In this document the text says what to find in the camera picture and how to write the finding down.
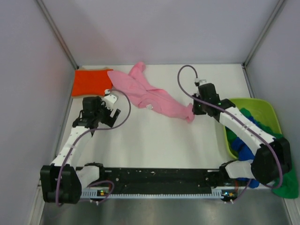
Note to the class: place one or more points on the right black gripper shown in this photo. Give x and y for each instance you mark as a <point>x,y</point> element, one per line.
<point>195,110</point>

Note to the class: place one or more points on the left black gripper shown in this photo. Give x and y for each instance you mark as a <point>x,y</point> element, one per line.
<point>101,104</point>

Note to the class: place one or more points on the pink t shirt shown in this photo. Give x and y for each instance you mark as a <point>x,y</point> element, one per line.
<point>143,95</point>

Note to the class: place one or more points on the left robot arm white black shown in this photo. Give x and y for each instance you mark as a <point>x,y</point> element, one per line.
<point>61,182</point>

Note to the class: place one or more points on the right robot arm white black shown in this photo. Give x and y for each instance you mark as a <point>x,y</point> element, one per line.
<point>272,156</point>

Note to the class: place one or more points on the folded orange t shirt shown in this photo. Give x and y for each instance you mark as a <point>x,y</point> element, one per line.
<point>91,82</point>

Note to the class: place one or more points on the green plastic basket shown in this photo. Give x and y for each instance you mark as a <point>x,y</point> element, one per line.
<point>262,111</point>

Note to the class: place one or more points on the blue t shirt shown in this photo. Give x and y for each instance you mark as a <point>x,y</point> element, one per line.
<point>244,154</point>

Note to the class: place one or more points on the green t shirt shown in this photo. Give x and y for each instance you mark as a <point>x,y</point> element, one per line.
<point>290,187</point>

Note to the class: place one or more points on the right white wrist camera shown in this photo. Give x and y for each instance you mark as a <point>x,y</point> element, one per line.
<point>198,82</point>

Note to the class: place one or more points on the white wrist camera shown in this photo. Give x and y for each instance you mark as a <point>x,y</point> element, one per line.
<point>198,82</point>
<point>109,99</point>

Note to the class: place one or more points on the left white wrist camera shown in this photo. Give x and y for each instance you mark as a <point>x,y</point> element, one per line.
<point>109,99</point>

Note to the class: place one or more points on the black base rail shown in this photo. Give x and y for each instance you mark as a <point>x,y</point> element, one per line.
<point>163,181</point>

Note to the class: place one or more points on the grey slotted cable duct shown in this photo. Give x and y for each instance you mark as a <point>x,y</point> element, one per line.
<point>98,194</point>

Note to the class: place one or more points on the right aluminium frame post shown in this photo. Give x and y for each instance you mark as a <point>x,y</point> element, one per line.
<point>263,34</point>

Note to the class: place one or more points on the aluminium frame post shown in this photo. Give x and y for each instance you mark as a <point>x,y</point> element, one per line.
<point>263,34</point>
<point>53,27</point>

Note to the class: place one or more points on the left aluminium frame post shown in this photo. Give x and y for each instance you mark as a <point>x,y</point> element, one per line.
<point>53,27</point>

